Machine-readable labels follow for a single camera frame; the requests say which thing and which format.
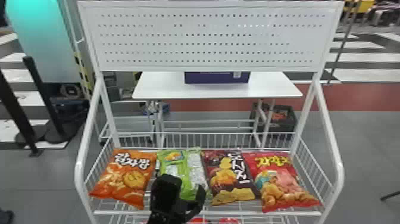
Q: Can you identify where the blue box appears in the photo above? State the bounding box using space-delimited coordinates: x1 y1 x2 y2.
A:
184 71 252 85

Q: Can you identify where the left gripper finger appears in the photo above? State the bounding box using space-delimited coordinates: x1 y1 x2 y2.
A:
193 184 207 209

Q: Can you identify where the black crate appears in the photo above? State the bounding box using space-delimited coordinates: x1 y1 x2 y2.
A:
249 102 297 134

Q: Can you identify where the white side table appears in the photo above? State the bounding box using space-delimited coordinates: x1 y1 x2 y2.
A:
131 71 304 148

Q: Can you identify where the green snack packet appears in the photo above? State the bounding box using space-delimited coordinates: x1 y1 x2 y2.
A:
155 148 210 201

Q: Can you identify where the yellow black striped post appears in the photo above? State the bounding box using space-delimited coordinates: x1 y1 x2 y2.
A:
73 51 95 98

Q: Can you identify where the white wire rack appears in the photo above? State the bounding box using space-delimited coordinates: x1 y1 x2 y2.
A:
74 0 345 224

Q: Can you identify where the dark brown snack packet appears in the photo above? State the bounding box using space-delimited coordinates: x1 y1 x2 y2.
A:
201 150 262 207

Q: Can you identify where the red snack packet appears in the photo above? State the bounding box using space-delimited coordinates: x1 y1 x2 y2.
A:
242 151 323 214

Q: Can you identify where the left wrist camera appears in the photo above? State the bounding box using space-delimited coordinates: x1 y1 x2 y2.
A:
150 174 183 212

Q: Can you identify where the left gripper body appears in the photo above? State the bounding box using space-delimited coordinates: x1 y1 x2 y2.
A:
149 200 202 221

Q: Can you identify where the orange snack packet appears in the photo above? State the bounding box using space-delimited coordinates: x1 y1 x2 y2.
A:
89 148 158 210

